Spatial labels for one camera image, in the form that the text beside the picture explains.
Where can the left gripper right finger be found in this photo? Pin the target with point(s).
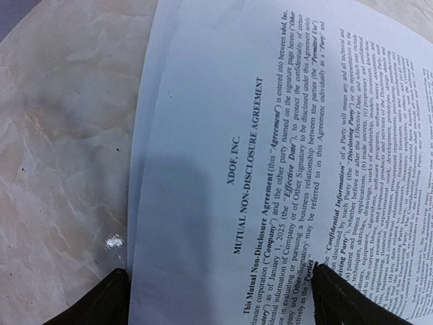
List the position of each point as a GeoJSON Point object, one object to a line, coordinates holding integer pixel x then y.
{"type": "Point", "coordinates": [338, 302]}

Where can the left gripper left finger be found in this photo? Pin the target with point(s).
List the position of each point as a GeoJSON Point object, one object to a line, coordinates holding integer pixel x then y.
{"type": "Point", "coordinates": [106, 303]}

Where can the stack of printed papers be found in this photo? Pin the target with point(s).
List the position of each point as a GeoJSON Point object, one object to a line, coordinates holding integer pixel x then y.
{"type": "Point", "coordinates": [273, 140]}

